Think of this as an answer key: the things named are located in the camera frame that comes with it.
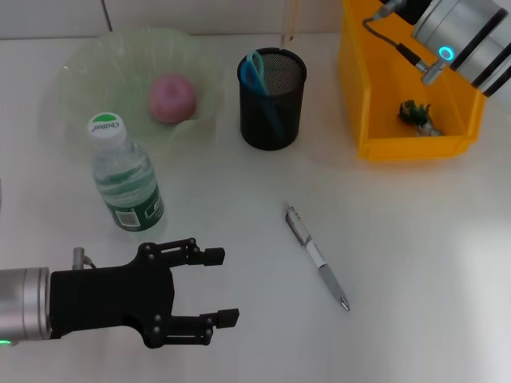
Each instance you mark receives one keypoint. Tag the clear grey ballpoint pen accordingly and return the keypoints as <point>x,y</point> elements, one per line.
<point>315,251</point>

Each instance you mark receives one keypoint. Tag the black mesh pen holder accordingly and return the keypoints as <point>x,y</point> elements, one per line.
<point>271,119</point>

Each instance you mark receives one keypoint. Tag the translucent green fruit plate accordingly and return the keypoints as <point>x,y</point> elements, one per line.
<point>120,60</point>

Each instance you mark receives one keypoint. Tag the blue teal sheathed scissors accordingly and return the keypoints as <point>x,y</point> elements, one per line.
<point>253,76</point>

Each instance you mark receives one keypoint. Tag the small green toy figure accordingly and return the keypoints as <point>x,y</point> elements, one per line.
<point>415,113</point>

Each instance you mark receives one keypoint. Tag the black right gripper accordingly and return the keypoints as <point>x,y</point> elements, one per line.
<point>411,8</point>

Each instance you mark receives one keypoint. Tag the pink peach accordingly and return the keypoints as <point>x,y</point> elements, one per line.
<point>171,99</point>

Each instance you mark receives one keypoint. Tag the yellow plastic bin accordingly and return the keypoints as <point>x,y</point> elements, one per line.
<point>379,119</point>

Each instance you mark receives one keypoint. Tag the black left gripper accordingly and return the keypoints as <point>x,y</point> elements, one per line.
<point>112,299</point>

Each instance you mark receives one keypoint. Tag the clear green-label water bottle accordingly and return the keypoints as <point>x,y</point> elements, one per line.
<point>123,187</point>

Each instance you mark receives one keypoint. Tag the transparent plastic ruler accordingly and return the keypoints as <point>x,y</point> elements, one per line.
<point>289,24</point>

